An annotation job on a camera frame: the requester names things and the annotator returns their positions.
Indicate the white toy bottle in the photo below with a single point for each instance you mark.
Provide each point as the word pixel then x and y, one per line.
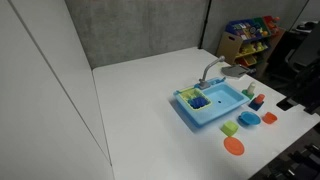
pixel 251 87

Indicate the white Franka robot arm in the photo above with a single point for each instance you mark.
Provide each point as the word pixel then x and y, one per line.
pixel 308 50

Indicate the blue toy bowl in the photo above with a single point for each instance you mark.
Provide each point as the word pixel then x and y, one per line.
pixel 250 118

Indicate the grey toy faucet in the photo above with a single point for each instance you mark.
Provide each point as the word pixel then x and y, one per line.
pixel 208 68

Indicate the green toy cup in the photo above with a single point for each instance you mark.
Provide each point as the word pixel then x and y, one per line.
pixel 229 128

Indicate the black clamp hardware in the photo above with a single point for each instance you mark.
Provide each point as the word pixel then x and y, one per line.
pixel 305 160

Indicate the orange toy plate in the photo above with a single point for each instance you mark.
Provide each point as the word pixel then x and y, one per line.
pixel 234 146

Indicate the red toy block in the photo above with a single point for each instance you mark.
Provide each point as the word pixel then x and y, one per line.
pixel 269 118

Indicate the blue storage bin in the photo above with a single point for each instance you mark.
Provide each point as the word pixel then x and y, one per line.
pixel 233 27

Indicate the blue toy dishes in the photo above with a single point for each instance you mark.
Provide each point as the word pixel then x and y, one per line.
pixel 196 102

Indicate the green block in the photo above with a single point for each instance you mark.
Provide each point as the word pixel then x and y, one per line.
pixel 246 94

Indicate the grey metal mounting plate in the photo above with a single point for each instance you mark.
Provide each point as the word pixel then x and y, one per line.
pixel 235 70

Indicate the blue toy sink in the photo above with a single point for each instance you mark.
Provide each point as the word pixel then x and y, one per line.
pixel 230 97

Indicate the wooden toy storage shelf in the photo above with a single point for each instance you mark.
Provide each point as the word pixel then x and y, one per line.
pixel 228 45

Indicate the red storage bin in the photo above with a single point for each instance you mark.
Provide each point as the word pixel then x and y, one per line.
pixel 269 20

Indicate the blue cube block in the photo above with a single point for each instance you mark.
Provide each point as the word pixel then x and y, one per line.
pixel 254 106

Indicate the black stand pole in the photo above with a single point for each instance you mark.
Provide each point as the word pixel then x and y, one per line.
pixel 204 26

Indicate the yellow-green dish rack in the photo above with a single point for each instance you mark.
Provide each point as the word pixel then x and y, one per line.
pixel 185 95

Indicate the orange cylinder block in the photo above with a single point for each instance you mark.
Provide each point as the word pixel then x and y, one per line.
pixel 260 98

